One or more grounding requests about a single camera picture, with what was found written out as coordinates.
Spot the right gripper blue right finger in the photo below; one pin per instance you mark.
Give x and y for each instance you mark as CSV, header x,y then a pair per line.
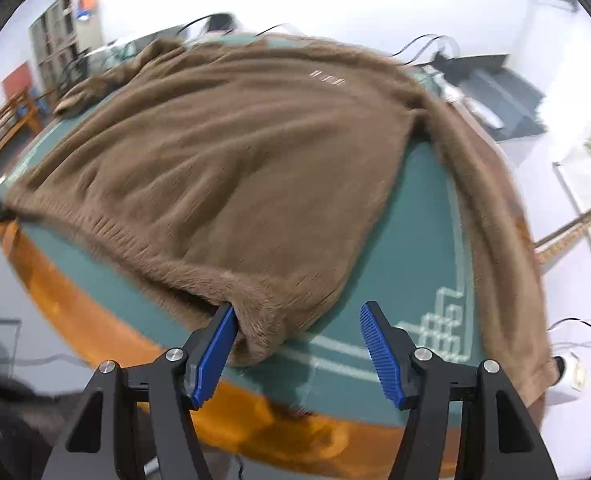
x,y
389,349

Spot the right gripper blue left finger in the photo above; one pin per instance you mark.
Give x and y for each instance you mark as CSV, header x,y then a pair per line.
x,y
207,353

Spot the brown fleece sweater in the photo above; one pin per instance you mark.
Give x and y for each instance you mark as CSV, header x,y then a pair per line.
x,y
255,173

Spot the green table mat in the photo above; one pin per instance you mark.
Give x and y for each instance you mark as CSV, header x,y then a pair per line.
x,y
417,265

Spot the wooden chairs stack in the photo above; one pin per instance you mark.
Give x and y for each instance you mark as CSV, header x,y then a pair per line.
x,y
18,112

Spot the beige glass door cabinet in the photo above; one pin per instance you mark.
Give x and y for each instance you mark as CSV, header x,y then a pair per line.
x,y
62,39

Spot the white power strip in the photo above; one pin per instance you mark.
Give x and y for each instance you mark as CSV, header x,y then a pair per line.
x,y
459,99

